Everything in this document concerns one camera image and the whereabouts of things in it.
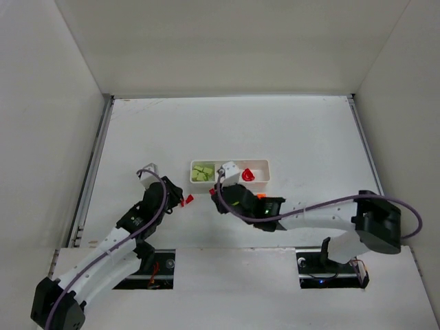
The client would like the red curved lego piece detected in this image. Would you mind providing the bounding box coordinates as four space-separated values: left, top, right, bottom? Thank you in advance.
241 168 255 182

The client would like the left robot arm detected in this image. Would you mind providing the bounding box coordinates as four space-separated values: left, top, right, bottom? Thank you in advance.
30 174 184 329

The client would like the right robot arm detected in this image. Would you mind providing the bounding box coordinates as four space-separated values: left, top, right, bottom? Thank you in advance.
210 184 401 264

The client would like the white divided sorting tray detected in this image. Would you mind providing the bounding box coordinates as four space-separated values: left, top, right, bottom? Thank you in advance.
189 159 271 193

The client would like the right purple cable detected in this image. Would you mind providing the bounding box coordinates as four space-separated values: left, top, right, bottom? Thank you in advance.
215 171 423 240

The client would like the purple cable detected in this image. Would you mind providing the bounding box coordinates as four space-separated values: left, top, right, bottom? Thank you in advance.
215 171 423 240
43 168 169 329

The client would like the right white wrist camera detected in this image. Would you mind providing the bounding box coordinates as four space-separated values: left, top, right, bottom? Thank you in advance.
217 161 241 186

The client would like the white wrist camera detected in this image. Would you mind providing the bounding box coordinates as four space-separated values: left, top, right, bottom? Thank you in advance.
136 163 159 189
217 161 241 186

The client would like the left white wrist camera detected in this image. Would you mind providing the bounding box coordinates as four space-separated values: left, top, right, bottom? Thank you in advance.
136 163 159 189

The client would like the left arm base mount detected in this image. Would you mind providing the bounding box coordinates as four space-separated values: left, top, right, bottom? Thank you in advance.
114 250 176 290

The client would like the left aluminium frame rail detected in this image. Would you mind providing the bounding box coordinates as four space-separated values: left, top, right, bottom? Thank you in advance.
63 93 114 248

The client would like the aluminium frame rail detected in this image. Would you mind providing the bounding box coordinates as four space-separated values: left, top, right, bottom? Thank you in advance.
63 93 114 248
347 94 400 245

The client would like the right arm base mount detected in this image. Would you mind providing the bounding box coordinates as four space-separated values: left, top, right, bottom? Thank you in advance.
296 237 370 289

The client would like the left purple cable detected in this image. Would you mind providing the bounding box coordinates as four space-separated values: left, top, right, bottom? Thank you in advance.
43 168 169 329

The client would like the right aluminium frame rail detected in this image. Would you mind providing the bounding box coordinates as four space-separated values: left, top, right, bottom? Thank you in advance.
347 94 400 245

